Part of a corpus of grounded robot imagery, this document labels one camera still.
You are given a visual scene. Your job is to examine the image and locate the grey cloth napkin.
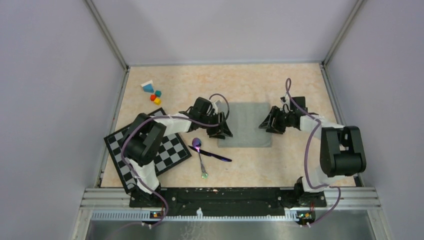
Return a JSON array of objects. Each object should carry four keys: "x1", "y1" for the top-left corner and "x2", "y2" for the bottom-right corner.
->
[{"x1": 218, "y1": 102, "x2": 272, "y2": 148}]

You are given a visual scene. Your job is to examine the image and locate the aluminium front frame rail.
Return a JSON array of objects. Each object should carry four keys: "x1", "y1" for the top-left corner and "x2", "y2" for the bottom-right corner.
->
[{"x1": 80, "y1": 187, "x2": 382, "y2": 222}]

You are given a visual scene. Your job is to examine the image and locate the blue white wedge block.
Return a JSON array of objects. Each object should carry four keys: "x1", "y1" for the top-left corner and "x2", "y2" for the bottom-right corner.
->
[{"x1": 140, "y1": 80, "x2": 155, "y2": 93}]

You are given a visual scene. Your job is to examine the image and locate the iridescent purple spoon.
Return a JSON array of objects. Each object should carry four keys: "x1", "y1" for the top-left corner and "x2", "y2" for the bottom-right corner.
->
[{"x1": 192, "y1": 137, "x2": 208, "y2": 179}]

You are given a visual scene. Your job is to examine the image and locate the right aluminium corner post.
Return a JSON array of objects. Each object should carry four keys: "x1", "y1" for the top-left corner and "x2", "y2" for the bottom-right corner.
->
[{"x1": 321, "y1": 0, "x2": 368, "y2": 69}]

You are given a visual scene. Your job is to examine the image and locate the left aluminium corner post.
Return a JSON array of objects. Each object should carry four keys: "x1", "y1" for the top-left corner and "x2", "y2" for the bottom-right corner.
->
[{"x1": 83, "y1": 0, "x2": 129, "y2": 71}]

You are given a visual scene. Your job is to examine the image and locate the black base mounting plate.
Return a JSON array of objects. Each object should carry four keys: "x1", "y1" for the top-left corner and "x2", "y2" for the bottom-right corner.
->
[{"x1": 129, "y1": 186, "x2": 327, "y2": 217}]

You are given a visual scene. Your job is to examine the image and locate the black grey checkerboard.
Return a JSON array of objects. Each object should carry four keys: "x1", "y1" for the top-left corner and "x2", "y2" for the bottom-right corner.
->
[{"x1": 103, "y1": 125, "x2": 192, "y2": 194}]

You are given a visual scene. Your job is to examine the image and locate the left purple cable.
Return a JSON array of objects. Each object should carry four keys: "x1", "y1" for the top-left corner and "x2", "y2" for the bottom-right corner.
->
[{"x1": 105, "y1": 93, "x2": 231, "y2": 233}]

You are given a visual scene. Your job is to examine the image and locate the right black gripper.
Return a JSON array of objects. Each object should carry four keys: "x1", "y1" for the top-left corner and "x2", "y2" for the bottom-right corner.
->
[{"x1": 259, "y1": 106, "x2": 295, "y2": 135}]

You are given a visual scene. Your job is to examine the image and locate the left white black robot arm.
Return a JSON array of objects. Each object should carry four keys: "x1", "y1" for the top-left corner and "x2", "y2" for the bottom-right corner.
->
[{"x1": 119, "y1": 97, "x2": 233, "y2": 207}]

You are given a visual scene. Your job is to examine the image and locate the aluminium corner post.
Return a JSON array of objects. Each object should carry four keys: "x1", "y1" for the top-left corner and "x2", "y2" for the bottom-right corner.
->
[
  {"x1": 321, "y1": 0, "x2": 368, "y2": 69},
  {"x1": 83, "y1": 0, "x2": 129, "y2": 71}
]

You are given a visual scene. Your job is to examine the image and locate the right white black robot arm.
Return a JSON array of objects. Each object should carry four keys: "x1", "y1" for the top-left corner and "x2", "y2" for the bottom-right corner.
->
[{"x1": 258, "y1": 96, "x2": 367, "y2": 206}]

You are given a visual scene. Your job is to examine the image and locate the yellow cube block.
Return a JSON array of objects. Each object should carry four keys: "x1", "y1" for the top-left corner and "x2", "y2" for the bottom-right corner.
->
[{"x1": 153, "y1": 97, "x2": 162, "y2": 106}]

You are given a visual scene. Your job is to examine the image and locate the iridescent purple knife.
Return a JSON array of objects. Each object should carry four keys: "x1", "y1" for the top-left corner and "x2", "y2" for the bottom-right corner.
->
[{"x1": 189, "y1": 145, "x2": 233, "y2": 162}]

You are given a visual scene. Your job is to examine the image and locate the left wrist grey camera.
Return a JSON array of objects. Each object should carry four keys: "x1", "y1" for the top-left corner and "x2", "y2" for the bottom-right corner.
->
[{"x1": 211, "y1": 100, "x2": 221, "y2": 114}]

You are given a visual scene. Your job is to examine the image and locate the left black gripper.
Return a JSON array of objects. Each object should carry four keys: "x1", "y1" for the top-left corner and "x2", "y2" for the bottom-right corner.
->
[{"x1": 199, "y1": 111, "x2": 233, "y2": 139}]

